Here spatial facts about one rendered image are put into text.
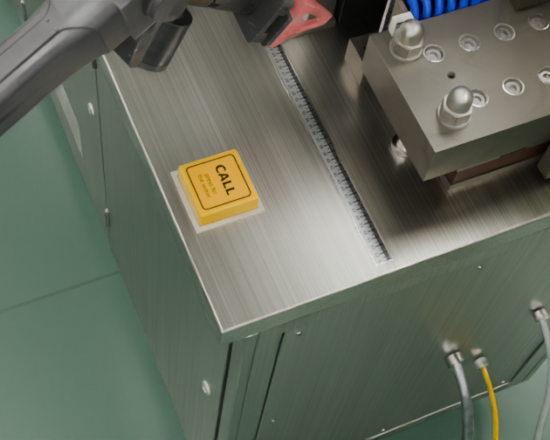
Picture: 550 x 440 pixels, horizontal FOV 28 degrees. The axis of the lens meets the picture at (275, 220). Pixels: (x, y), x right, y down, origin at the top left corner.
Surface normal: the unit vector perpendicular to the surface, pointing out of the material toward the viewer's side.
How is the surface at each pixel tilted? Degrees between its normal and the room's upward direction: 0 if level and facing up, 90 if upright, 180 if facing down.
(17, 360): 0
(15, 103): 87
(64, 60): 88
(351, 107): 0
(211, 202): 0
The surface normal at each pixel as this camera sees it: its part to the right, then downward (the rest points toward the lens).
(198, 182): 0.10, -0.47
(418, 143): -0.92, 0.30
